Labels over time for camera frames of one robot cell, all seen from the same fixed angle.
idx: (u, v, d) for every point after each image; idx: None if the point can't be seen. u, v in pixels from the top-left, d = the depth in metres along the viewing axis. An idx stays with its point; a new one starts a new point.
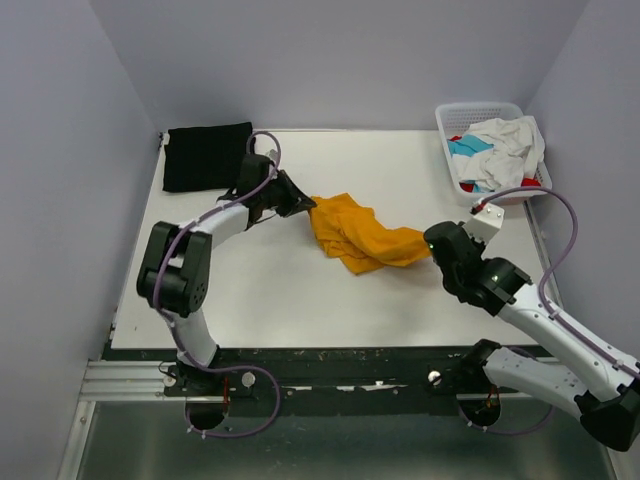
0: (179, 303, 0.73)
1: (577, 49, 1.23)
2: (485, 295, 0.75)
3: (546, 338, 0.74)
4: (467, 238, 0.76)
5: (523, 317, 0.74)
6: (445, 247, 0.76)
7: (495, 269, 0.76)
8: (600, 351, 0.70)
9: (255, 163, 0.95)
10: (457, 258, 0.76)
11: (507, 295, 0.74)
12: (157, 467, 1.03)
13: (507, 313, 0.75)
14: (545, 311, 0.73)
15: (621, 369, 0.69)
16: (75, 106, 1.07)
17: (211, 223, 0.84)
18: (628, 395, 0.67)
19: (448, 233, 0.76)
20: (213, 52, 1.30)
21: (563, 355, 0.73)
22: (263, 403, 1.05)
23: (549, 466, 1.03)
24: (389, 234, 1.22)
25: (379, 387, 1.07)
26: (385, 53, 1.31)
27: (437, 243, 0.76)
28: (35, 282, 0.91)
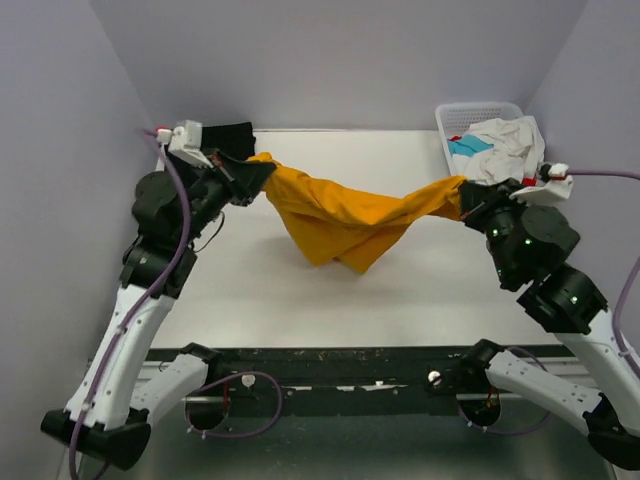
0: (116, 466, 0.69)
1: (577, 49, 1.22)
2: (553, 311, 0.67)
3: (605, 375, 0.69)
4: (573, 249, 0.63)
5: (592, 350, 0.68)
6: (549, 252, 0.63)
7: (575, 288, 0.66)
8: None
9: (151, 214, 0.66)
10: (551, 265, 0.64)
11: (581, 322, 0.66)
12: (155, 468, 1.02)
13: (569, 337, 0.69)
14: (616, 349, 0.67)
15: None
16: (73, 104, 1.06)
17: (110, 383, 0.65)
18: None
19: (561, 240, 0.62)
20: (213, 51, 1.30)
21: (616, 391, 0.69)
22: (262, 404, 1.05)
23: (550, 467, 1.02)
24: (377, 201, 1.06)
25: (379, 387, 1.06)
26: (385, 52, 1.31)
27: (538, 240, 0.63)
28: (34, 281, 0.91)
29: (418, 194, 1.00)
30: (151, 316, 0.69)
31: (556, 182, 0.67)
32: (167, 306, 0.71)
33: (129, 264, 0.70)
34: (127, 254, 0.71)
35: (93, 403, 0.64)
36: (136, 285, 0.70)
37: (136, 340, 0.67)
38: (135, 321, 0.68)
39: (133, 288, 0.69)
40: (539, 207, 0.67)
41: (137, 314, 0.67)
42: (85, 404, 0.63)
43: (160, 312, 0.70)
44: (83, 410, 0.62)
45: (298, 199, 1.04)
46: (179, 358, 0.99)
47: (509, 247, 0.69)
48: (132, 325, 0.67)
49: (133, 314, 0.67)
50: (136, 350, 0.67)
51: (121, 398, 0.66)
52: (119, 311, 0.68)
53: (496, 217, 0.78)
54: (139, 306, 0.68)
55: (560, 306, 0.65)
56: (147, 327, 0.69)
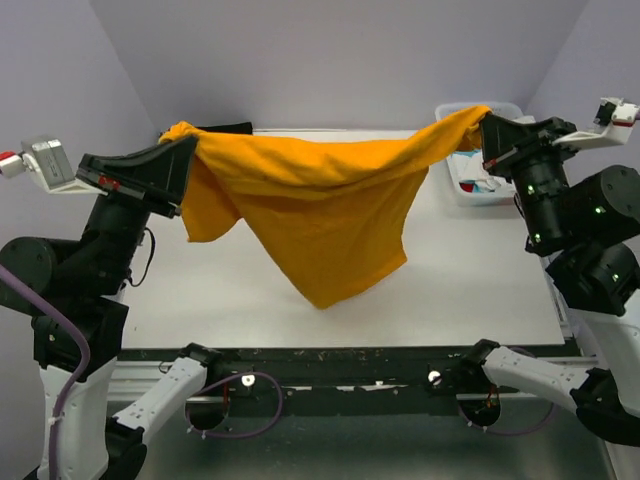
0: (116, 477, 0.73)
1: (577, 49, 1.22)
2: (590, 287, 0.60)
3: (621, 353, 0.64)
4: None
5: (620, 332, 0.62)
6: (611, 224, 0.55)
7: (619, 267, 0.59)
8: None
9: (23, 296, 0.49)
10: (609, 238, 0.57)
11: (618, 304, 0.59)
12: (155, 467, 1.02)
13: (601, 317, 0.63)
14: None
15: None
16: (73, 105, 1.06)
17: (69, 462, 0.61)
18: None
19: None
20: (213, 51, 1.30)
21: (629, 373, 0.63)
22: (263, 404, 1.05)
23: (552, 468, 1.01)
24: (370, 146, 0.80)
25: (379, 387, 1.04)
26: (385, 52, 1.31)
27: (612, 211, 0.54)
28: None
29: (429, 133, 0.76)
30: (86, 397, 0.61)
31: (617, 126, 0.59)
32: (102, 372, 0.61)
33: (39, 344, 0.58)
34: (36, 317, 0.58)
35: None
36: (57, 364, 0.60)
37: (79, 421, 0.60)
38: (69, 403, 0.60)
39: (53, 369, 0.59)
40: (619, 170, 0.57)
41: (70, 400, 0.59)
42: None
43: (95, 387, 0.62)
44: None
45: (255, 176, 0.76)
46: (179, 362, 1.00)
47: (562, 207, 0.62)
48: (68, 410, 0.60)
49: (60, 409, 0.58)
50: (84, 429, 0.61)
51: (96, 462, 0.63)
52: (49, 393, 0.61)
53: (531, 169, 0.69)
54: (69, 392, 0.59)
55: (601, 284, 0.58)
56: (86, 404, 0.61)
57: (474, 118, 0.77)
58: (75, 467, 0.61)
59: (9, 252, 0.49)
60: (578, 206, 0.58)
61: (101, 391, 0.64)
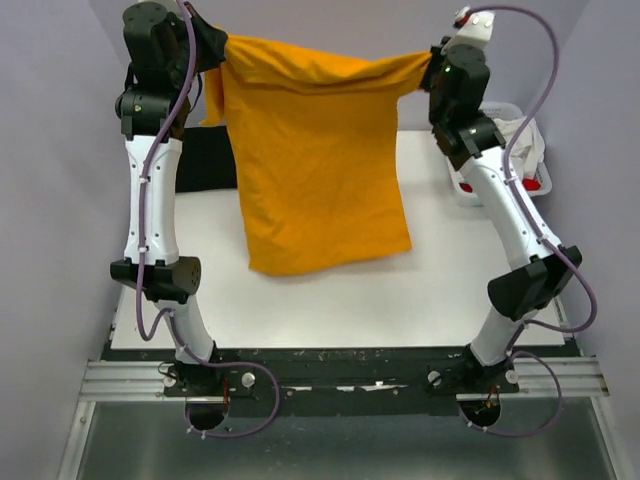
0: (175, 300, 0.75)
1: (575, 52, 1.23)
2: (456, 141, 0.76)
3: (493, 205, 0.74)
4: (485, 85, 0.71)
5: (481, 176, 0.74)
6: (458, 79, 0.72)
7: (480, 125, 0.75)
8: (533, 222, 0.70)
9: (145, 32, 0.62)
10: (461, 98, 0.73)
11: (476, 150, 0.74)
12: (157, 467, 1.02)
13: (469, 169, 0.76)
14: (503, 176, 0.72)
15: (543, 243, 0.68)
16: (75, 105, 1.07)
17: (156, 226, 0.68)
18: (538, 266, 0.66)
19: (471, 70, 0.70)
20: None
21: (498, 218, 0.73)
22: (263, 403, 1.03)
23: (550, 467, 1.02)
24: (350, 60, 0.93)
25: (379, 387, 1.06)
26: None
27: (455, 69, 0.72)
28: (34, 282, 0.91)
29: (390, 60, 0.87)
30: (167, 160, 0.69)
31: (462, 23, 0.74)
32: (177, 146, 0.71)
33: (125, 115, 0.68)
34: (119, 102, 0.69)
35: (148, 247, 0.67)
36: (143, 135, 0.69)
37: (163, 181, 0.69)
38: (154, 168, 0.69)
39: (139, 138, 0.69)
40: (466, 46, 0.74)
41: (156, 159, 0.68)
42: (142, 247, 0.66)
43: (174, 158, 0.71)
44: (143, 253, 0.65)
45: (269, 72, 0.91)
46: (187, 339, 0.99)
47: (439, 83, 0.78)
48: (153, 174, 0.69)
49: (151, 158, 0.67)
50: (165, 191, 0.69)
51: (172, 237, 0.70)
52: (135, 164, 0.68)
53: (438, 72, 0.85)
54: (154, 153, 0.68)
55: (462, 138, 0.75)
56: (167, 173, 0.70)
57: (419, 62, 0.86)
58: (162, 231, 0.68)
59: (134, 8, 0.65)
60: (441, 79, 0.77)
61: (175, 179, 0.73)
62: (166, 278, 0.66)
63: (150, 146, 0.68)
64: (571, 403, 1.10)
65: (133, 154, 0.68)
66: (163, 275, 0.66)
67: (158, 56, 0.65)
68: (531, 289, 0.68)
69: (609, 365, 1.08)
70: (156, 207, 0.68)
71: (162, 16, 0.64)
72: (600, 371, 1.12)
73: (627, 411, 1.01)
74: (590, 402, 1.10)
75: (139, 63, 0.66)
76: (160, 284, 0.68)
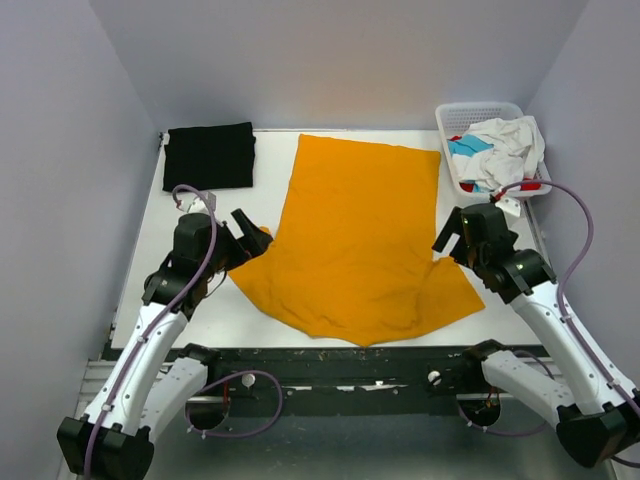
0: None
1: (576, 51, 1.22)
2: (504, 278, 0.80)
3: (552, 342, 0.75)
4: (503, 224, 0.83)
5: (534, 311, 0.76)
6: (480, 224, 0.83)
7: (522, 259, 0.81)
8: (601, 368, 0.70)
9: (189, 232, 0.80)
10: (487, 236, 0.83)
11: (526, 286, 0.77)
12: (156, 468, 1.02)
13: (519, 304, 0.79)
14: (558, 313, 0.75)
15: (614, 389, 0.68)
16: (74, 105, 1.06)
17: (129, 388, 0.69)
18: (614, 414, 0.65)
19: (486, 212, 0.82)
20: (213, 54, 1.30)
21: (563, 362, 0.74)
22: (263, 403, 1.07)
23: (551, 468, 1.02)
24: (383, 305, 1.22)
25: (379, 387, 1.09)
26: (385, 53, 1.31)
27: (474, 220, 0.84)
28: (33, 281, 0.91)
29: (438, 311, 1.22)
30: (168, 332, 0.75)
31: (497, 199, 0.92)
32: (184, 320, 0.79)
33: (151, 285, 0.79)
34: (149, 279, 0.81)
35: (112, 405, 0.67)
36: (155, 303, 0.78)
37: (155, 351, 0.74)
38: (154, 332, 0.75)
39: (154, 304, 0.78)
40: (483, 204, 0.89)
41: (158, 324, 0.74)
42: (106, 404, 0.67)
43: (174, 332, 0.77)
44: (105, 410, 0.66)
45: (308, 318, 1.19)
46: (179, 362, 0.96)
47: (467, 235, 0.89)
48: (152, 337, 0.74)
49: (158, 322, 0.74)
50: (154, 361, 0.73)
51: (135, 410, 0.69)
52: (140, 325, 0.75)
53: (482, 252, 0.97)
54: (160, 319, 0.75)
55: (508, 271, 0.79)
56: (163, 343, 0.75)
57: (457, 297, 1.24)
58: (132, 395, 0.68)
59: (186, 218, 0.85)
60: (469, 235, 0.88)
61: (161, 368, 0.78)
62: (115, 441, 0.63)
63: (158, 313, 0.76)
64: None
65: (149, 310, 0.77)
66: (114, 437, 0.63)
67: (190, 250, 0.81)
68: (611, 440, 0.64)
69: None
70: (137, 373, 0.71)
71: (205, 223, 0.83)
72: None
73: None
74: None
75: (177, 251, 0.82)
76: (106, 453, 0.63)
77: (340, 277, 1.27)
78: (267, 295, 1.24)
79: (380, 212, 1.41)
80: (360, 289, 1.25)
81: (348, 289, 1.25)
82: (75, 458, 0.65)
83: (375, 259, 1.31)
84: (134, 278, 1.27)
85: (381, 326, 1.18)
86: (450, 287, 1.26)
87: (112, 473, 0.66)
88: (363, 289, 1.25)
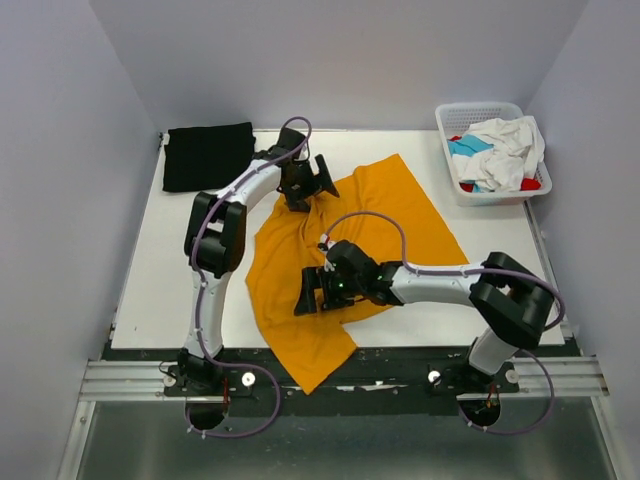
0: (218, 264, 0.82)
1: (576, 52, 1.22)
2: (384, 294, 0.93)
3: (432, 290, 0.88)
4: (360, 253, 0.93)
5: (404, 288, 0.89)
6: (345, 264, 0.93)
7: (383, 271, 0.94)
8: (451, 273, 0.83)
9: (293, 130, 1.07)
10: (356, 271, 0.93)
11: (389, 283, 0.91)
12: (157, 468, 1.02)
13: (403, 295, 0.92)
14: (412, 273, 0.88)
15: (469, 275, 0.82)
16: (74, 107, 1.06)
17: (246, 189, 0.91)
18: (481, 285, 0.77)
19: (345, 252, 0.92)
20: (213, 55, 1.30)
21: (448, 293, 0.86)
22: (263, 403, 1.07)
23: (548, 467, 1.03)
24: (274, 296, 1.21)
25: (379, 387, 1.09)
26: (385, 53, 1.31)
27: (340, 263, 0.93)
28: (33, 283, 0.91)
29: (291, 346, 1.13)
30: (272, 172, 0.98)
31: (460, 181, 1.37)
32: (276, 179, 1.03)
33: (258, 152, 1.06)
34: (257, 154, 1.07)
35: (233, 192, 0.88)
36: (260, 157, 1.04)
37: (262, 182, 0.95)
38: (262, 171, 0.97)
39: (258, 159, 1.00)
40: None
41: (268, 166, 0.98)
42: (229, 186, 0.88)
43: (273, 177, 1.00)
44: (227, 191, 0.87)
45: (273, 234, 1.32)
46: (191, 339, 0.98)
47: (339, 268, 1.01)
48: (261, 173, 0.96)
49: (267, 166, 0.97)
50: (258, 187, 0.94)
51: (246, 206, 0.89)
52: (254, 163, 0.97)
53: None
54: (267, 165, 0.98)
55: (383, 289, 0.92)
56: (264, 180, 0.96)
57: (309, 360, 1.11)
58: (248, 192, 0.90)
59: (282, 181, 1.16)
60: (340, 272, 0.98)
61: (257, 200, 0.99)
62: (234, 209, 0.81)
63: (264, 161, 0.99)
64: (571, 403, 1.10)
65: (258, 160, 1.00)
66: (234, 207, 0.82)
67: (289, 143, 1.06)
68: (492, 300, 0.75)
69: (609, 366, 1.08)
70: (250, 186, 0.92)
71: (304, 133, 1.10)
72: (601, 371, 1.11)
73: (628, 412, 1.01)
74: (590, 401, 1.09)
75: (280, 142, 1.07)
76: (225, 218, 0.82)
77: (299, 258, 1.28)
78: (290, 215, 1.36)
79: (405, 223, 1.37)
80: (284, 280, 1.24)
81: (298, 257, 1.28)
82: (195, 226, 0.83)
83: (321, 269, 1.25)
84: (134, 278, 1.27)
85: (260, 299, 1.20)
86: (325, 352, 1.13)
87: (219, 247, 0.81)
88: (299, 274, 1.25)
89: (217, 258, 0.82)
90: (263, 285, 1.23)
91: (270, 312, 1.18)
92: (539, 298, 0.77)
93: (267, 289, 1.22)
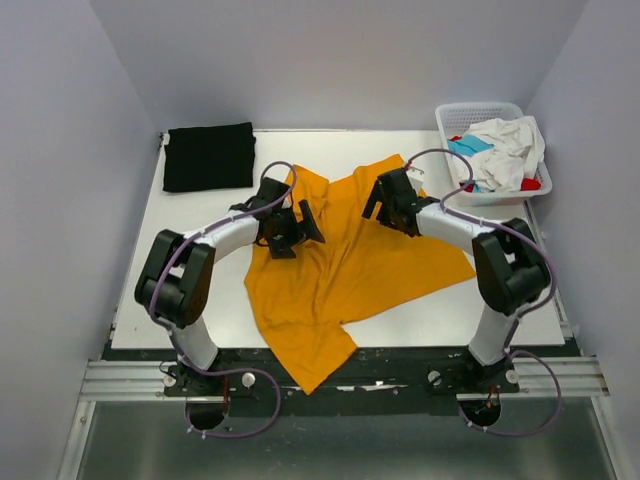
0: (174, 314, 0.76)
1: (576, 53, 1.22)
2: (407, 218, 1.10)
3: (453, 233, 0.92)
4: (406, 181, 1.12)
5: (426, 218, 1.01)
6: (390, 184, 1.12)
7: (418, 201, 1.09)
8: (470, 220, 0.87)
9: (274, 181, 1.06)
10: (395, 192, 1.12)
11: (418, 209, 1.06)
12: (157, 467, 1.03)
13: (425, 226, 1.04)
14: (440, 210, 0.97)
15: (485, 225, 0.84)
16: (74, 108, 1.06)
17: (217, 233, 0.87)
18: (489, 237, 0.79)
19: (394, 175, 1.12)
20: (213, 55, 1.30)
21: (460, 238, 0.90)
22: (263, 403, 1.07)
23: (548, 467, 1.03)
24: (274, 296, 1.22)
25: (379, 387, 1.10)
26: (385, 53, 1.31)
27: (386, 182, 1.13)
28: (34, 283, 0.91)
29: (290, 346, 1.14)
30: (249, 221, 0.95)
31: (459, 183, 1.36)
32: (251, 234, 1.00)
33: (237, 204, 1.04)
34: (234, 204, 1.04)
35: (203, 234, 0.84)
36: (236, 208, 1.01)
37: (237, 230, 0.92)
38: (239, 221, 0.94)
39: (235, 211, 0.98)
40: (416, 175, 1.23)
41: (245, 216, 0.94)
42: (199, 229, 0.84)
43: (249, 229, 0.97)
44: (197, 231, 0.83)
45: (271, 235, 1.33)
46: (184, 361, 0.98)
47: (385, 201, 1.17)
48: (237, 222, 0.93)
49: (243, 216, 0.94)
50: (230, 235, 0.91)
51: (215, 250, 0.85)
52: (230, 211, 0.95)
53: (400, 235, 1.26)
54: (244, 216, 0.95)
55: (409, 212, 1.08)
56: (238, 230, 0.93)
57: (308, 360, 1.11)
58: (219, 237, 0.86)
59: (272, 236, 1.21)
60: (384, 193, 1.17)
61: (226, 251, 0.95)
62: (200, 252, 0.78)
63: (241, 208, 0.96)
64: (571, 403, 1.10)
65: (234, 211, 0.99)
66: (201, 249, 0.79)
67: (269, 195, 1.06)
68: (489, 252, 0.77)
69: (610, 366, 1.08)
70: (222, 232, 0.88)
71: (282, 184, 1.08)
72: (601, 371, 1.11)
73: (628, 412, 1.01)
74: (590, 401, 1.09)
75: (259, 194, 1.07)
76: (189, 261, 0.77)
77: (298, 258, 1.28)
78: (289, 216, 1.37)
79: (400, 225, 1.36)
80: (284, 279, 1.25)
81: (297, 257, 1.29)
82: (154, 270, 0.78)
83: (324, 268, 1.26)
84: (134, 278, 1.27)
85: (260, 299, 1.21)
86: (325, 352, 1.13)
87: (178, 292, 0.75)
88: (300, 272, 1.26)
89: (174, 308, 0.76)
90: (262, 285, 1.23)
91: (269, 311, 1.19)
92: (533, 275, 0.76)
93: (267, 289, 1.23)
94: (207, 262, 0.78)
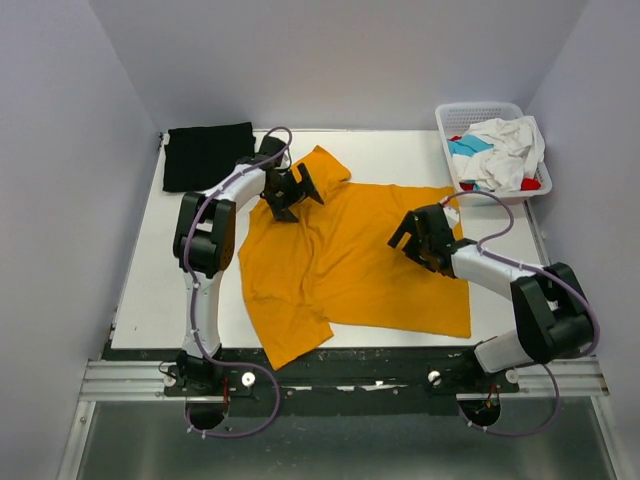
0: (209, 262, 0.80)
1: (576, 53, 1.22)
2: (443, 259, 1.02)
3: (488, 274, 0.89)
4: (443, 216, 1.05)
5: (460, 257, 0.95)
6: (426, 221, 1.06)
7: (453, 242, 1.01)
8: (508, 262, 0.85)
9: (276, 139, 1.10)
10: (431, 230, 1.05)
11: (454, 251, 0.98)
12: (157, 467, 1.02)
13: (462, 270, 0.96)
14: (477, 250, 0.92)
15: (524, 269, 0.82)
16: (74, 107, 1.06)
17: (233, 190, 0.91)
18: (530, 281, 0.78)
19: (430, 212, 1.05)
20: (213, 55, 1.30)
21: (496, 281, 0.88)
22: (263, 403, 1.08)
23: (548, 467, 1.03)
24: (263, 274, 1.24)
25: (379, 387, 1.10)
26: (385, 53, 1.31)
27: (422, 217, 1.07)
28: (33, 283, 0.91)
29: (268, 324, 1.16)
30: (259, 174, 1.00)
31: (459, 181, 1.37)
32: (260, 186, 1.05)
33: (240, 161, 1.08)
34: None
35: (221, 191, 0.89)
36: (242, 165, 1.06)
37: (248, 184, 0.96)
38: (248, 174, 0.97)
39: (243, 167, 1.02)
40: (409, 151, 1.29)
41: (254, 169, 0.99)
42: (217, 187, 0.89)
43: (259, 182, 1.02)
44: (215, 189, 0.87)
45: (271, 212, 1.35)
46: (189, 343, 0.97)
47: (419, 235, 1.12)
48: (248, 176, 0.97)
49: (252, 169, 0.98)
50: (244, 189, 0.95)
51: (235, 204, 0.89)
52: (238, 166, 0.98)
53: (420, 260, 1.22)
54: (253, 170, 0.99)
55: (444, 253, 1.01)
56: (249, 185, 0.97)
57: (283, 339, 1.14)
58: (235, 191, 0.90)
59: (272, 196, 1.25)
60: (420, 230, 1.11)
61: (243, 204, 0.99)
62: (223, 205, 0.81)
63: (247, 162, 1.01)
64: (571, 403, 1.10)
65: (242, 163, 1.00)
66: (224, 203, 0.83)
67: (270, 150, 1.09)
68: (529, 298, 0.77)
69: (609, 366, 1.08)
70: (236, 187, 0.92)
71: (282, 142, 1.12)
72: (601, 371, 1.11)
73: (628, 412, 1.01)
74: (590, 401, 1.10)
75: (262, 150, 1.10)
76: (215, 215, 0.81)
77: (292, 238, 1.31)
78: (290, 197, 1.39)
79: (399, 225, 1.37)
80: (276, 258, 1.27)
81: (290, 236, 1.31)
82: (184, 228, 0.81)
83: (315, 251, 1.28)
84: (133, 278, 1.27)
85: (249, 274, 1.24)
86: (300, 332, 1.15)
87: (210, 243, 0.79)
88: (292, 252, 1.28)
89: (208, 257, 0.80)
90: (253, 261, 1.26)
91: (257, 287, 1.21)
92: (579, 326, 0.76)
93: (256, 264, 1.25)
94: (232, 213, 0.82)
